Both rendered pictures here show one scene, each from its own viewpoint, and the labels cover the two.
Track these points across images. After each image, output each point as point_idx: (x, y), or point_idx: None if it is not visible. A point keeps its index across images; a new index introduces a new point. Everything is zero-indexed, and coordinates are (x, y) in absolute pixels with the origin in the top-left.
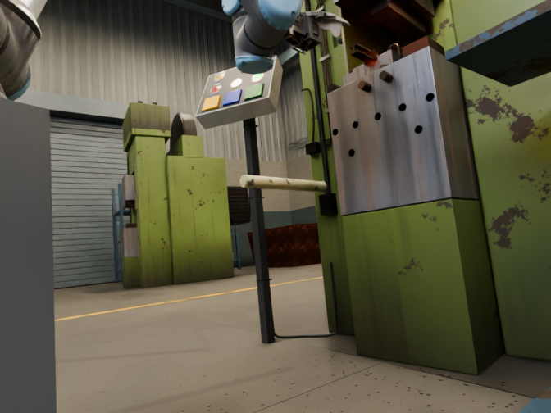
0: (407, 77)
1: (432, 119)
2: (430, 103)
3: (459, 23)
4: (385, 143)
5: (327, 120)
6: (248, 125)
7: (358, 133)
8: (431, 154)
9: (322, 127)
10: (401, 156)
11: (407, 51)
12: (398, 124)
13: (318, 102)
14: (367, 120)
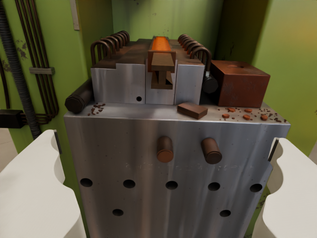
0: (237, 154)
1: (246, 208)
2: (252, 194)
3: (271, 31)
4: (175, 215)
5: (35, 81)
6: None
7: (133, 196)
8: (229, 235)
9: (27, 94)
10: (193, 229)
11: (230, 84)
12: (201, 201)
13: (10, 47)
14: (153, 184)
